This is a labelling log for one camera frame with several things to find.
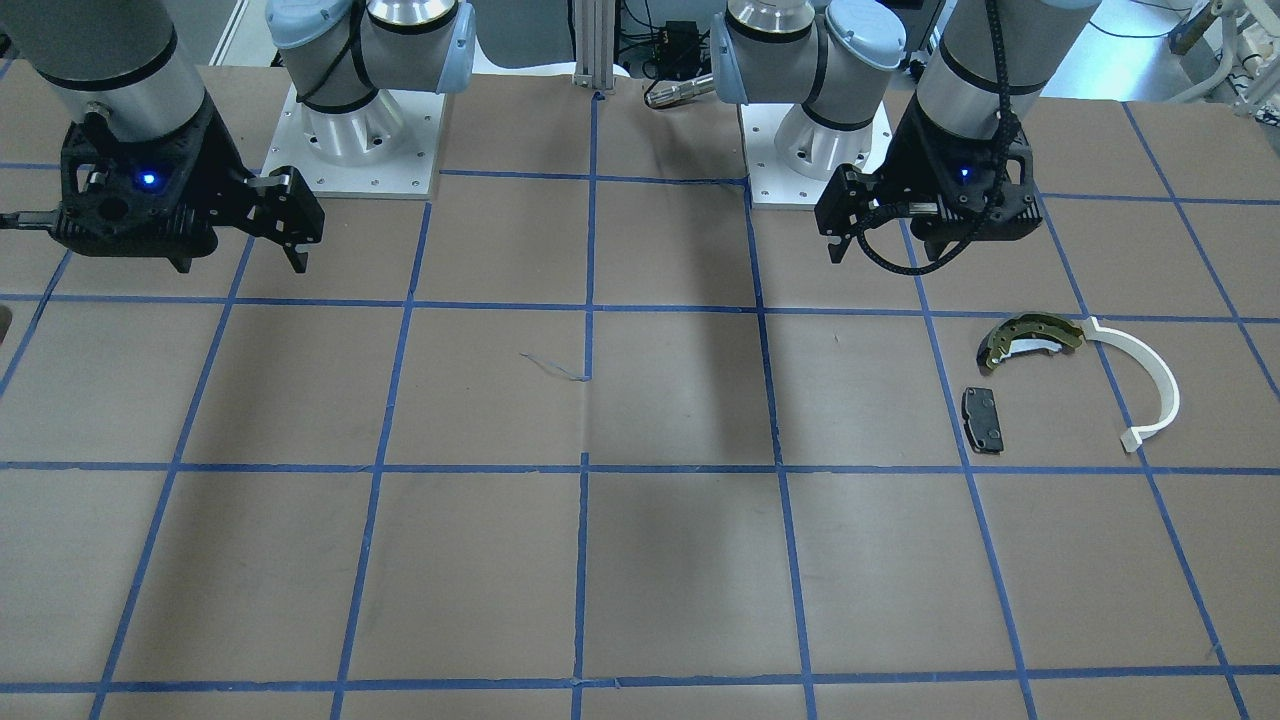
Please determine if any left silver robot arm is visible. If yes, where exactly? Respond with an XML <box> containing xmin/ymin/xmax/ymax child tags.
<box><xmin>710</xmin><ymin>1</ymin><xmax>1098</xmax><ymax>275</ymax></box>

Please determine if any aluminium frame post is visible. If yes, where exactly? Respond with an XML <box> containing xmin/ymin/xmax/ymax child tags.
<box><xmin>571</xmin><ymin>0</ymin><xmax>616</xmax><ymax>94</ymax></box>

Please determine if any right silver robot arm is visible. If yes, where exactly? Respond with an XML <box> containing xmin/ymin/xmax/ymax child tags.
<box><xmin>3</xmin><ymin>1</ymin><xmax>476</xmax><ymax>273</ymax></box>

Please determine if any dark grey brake pad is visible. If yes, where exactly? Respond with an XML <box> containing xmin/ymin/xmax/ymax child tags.
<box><xmin>961</xmin><ymin>387</ymin><xmax>1005</xmax><ymax>454</ymax></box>

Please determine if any olive green brake shoe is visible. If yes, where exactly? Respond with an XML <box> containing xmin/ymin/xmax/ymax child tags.
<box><xmin>975</xmin><ymin>313</ymin><xmax>1085</xmax><ymax>374</ymax></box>

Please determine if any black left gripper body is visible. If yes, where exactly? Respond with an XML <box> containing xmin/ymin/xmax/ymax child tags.
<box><xmin>879</xmin><ymin>100</ymin><xmax>1037</xmax><ymax>261</ymax></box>

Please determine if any white curved plastic bracket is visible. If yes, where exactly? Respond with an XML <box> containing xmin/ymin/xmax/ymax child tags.
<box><xmin>1082</xmin><ymin>316</ymin><xmax>1181</xmax><ymax>454</ymax></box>

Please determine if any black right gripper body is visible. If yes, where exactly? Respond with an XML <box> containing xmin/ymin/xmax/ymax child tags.
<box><xmin>50</xmin><ymin>96</ymin><xmax>262</xmax><ymax>273</ymax></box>

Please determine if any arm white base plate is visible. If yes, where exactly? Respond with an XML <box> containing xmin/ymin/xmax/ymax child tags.
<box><xmin>262</xmin><ymin>87</ymin><xmax>448</xmax><ymax>200</ymax></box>
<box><xmin>739</xmin><ymin>102</ymin><xmax>891</xmax><ymax>210</ymax></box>

